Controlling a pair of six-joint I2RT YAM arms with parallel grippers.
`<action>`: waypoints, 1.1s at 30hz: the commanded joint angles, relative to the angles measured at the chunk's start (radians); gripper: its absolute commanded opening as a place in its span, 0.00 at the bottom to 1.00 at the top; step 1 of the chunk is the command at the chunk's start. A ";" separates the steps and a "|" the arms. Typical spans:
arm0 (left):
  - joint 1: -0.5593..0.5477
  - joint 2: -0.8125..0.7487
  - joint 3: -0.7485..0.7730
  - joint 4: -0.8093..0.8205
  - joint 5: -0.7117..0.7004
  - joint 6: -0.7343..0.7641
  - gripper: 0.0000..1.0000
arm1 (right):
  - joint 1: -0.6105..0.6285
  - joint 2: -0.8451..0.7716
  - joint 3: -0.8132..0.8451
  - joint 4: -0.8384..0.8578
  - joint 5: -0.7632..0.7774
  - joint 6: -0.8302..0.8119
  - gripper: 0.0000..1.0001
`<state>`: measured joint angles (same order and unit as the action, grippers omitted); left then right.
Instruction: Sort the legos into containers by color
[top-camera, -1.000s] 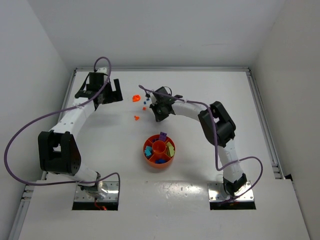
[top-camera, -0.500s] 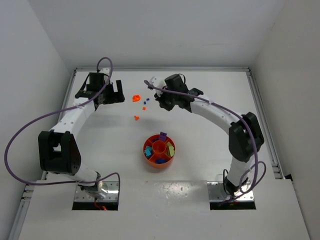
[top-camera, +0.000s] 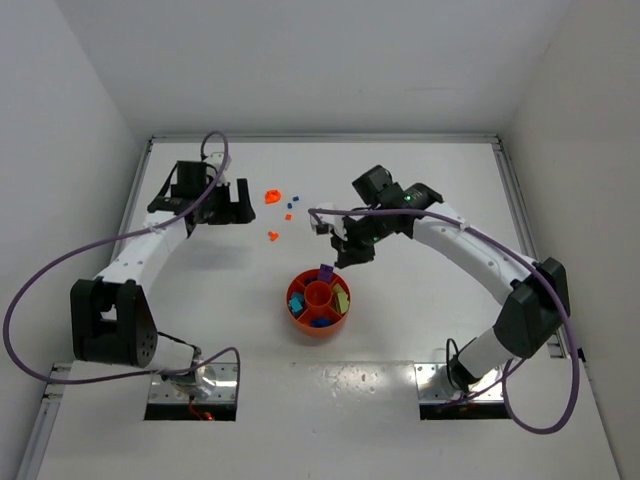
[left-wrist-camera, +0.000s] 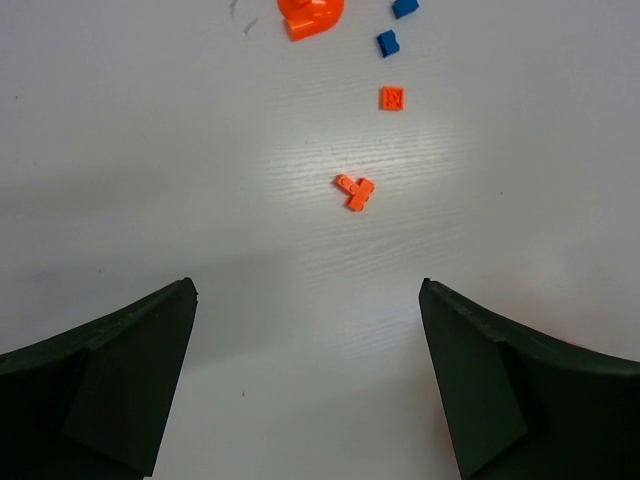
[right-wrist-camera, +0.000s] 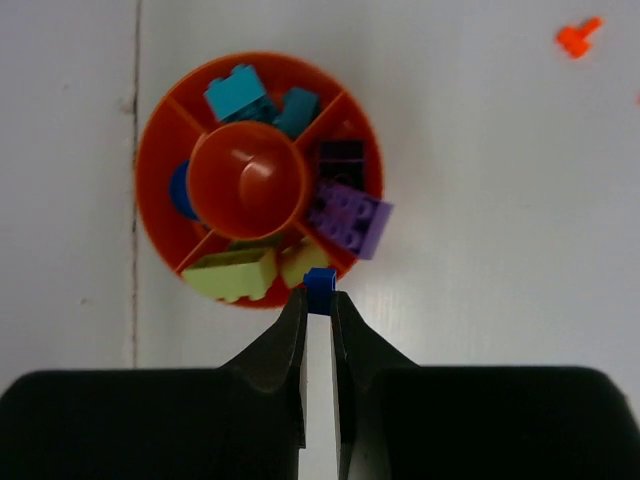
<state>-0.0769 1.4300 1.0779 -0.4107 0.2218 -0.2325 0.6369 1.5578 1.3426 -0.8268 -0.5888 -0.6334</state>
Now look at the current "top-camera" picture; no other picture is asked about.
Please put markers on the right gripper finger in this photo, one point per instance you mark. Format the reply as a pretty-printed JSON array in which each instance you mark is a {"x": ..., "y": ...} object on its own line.
[
  {"x": 340, "y": 245},
  {"x": 348, "y": 258}
]

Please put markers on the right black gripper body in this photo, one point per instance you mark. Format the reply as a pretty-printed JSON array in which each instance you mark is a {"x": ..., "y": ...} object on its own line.
[{"x": 355, "y": 245}]

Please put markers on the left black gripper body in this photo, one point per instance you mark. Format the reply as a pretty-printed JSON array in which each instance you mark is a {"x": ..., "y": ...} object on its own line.
[{"x": 228, "y": 203}]

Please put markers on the orange lego brick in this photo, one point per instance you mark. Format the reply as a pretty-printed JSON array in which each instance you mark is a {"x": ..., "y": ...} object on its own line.
[{"x": 272, "y": 196}]

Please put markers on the lime green purple lego brick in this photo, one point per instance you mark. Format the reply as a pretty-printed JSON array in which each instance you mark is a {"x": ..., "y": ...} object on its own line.
[{"x": 341, "y": 302}]

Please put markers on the blue round lego piece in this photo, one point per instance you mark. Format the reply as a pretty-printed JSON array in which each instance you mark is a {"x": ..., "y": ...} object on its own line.
[{"x": 320, "y": 323}]

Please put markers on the teal long lego brick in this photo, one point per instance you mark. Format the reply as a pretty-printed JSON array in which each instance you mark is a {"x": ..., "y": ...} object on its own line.
[{"x": 296, "y": 306}]

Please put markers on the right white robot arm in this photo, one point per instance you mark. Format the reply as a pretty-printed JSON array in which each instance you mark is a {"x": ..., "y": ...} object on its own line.
[{"x": 532, "y": 294}]

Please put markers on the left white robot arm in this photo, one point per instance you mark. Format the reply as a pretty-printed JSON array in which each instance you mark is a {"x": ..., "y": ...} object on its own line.
[{"x": 111, "y": 319}]

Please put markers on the orange round divided container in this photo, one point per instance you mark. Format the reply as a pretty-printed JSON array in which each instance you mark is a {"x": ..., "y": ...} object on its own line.
[{"x": 319, "y": 303}]

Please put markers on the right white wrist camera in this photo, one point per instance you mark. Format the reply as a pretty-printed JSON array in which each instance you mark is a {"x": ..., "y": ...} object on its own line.
[{"x": 325, "y": 224}]

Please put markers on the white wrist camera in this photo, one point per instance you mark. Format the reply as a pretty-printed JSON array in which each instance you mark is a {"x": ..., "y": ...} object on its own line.
[
  {"x": 218, "y": 163},
  {"x": 325, "y": 224}
]

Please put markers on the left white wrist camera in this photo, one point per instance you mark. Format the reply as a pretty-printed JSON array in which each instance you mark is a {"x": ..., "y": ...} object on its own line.
[{"x": 218, "y": 163}]

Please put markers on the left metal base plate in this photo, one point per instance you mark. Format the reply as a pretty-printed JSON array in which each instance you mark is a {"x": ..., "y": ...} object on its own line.
[{"x": 215, "y": 383}]

